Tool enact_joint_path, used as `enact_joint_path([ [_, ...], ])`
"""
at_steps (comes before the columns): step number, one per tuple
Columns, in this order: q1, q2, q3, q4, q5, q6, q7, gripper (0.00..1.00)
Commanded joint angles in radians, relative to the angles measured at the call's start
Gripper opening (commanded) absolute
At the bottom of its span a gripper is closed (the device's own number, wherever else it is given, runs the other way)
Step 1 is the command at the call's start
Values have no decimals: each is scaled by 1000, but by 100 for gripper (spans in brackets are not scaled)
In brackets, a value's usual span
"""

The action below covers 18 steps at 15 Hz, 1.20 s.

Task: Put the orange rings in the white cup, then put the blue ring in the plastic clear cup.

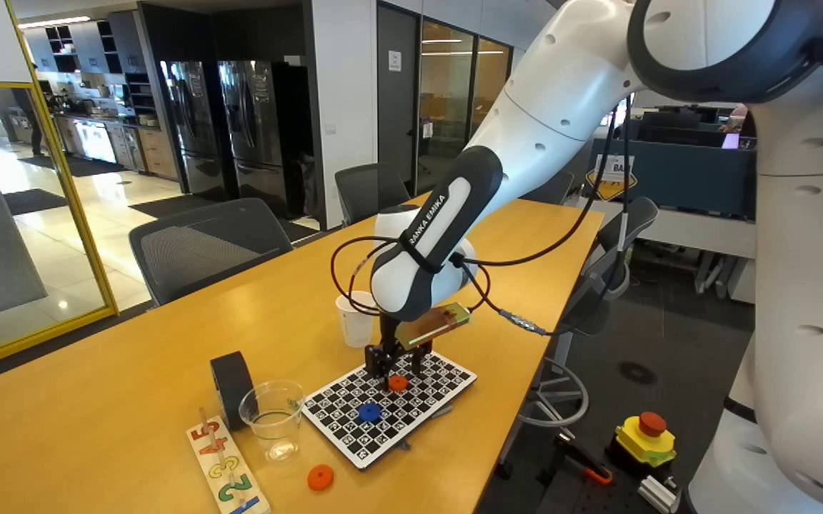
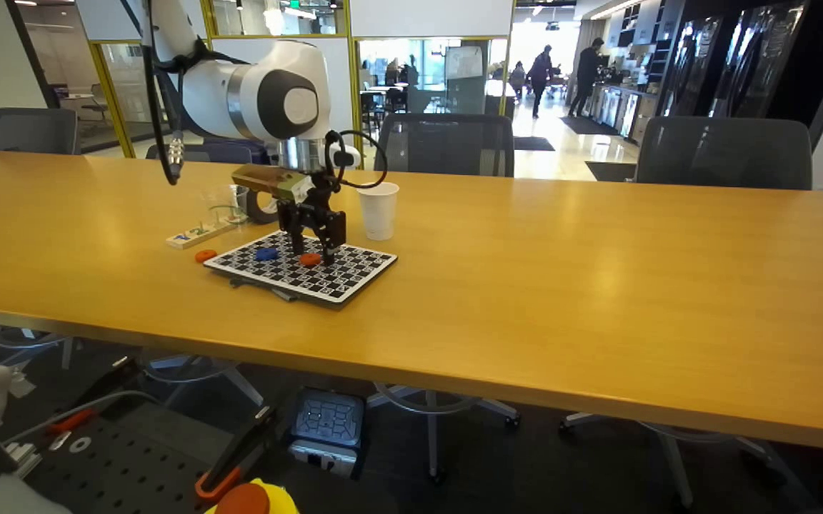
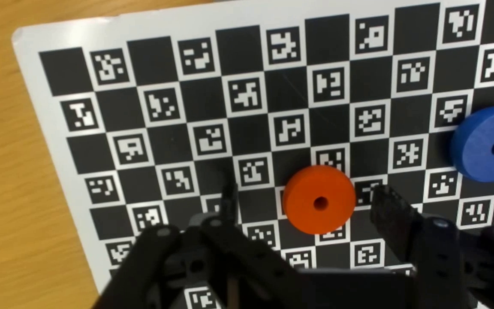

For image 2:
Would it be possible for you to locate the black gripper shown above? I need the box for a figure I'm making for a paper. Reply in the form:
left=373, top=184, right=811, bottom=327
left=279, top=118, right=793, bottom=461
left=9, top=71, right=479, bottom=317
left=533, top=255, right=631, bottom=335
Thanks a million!
left=278, top=174, right=352, bottom=268

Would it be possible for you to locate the white cup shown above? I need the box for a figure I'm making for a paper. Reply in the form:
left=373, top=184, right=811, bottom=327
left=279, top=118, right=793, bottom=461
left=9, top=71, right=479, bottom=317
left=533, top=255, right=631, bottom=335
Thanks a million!
left=356, top=181, right=402, bottom=244

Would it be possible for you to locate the black white calibration checkerboard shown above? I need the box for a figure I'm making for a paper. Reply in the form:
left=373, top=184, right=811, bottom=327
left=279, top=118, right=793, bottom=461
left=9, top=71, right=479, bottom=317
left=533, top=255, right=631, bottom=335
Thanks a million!
left=203, top=230, right=399, bottom=310

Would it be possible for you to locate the black tape roll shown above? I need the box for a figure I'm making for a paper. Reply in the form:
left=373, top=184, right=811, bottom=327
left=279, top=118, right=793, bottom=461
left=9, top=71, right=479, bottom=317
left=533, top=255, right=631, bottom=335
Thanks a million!
left=239, top=184, right=286, bottom=230

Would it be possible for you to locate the wooden number puzzle board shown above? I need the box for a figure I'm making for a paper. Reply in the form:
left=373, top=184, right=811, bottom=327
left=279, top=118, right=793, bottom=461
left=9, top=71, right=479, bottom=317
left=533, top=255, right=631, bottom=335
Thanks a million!
left=162, top=214, right=249, bottom=251

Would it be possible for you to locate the gray office chair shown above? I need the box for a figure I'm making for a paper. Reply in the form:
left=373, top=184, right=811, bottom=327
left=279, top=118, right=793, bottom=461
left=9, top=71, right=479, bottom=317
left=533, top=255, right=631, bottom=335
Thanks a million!
left=0, top=107, right=83, bottom=158
left=631, top=116, right=815, bottom=191
left=366, top=384, right=525, bottom=485
left=373, top=111, right=516, bottom=181

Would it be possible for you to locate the floor power box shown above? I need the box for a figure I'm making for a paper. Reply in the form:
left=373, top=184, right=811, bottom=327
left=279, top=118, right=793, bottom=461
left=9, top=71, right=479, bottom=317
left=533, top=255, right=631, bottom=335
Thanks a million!
left=286, top=387, right=368, bottom=480

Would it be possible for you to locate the black orange clamp tool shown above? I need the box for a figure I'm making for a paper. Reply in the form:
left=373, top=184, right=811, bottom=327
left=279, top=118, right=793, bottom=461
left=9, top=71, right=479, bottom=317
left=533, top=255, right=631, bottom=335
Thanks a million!
left=188, top=404, right=278, bottom=505

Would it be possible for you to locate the yellow red emergency stop button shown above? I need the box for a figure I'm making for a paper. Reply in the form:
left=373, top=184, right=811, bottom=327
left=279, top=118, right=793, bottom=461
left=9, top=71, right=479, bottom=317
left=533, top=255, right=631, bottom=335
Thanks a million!
left=203, top=477, right=302, bottom=514

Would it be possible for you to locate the person in dark clothes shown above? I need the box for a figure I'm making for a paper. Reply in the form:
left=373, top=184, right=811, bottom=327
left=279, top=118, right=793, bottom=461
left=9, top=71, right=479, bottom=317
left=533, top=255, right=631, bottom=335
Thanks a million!
left=522, top=44, right=561, bottom=123
left=569, top=36, right=611, bottom=121

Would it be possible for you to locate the black perforated plate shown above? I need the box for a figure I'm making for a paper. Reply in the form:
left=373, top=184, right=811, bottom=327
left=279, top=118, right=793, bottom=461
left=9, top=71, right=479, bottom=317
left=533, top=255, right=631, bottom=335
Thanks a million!
left=9, top=355, right=272, bottom=514

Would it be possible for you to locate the office chair base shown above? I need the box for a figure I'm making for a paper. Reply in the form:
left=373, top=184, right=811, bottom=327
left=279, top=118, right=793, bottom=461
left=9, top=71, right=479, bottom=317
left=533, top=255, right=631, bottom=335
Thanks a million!
left=558, top=410, right=821, bottom=514

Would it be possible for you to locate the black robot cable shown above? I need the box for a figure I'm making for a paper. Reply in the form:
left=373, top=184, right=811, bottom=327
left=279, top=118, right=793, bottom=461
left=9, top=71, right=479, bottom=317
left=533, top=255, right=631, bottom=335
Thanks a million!
left=322, top=128, right=391, bottom=191

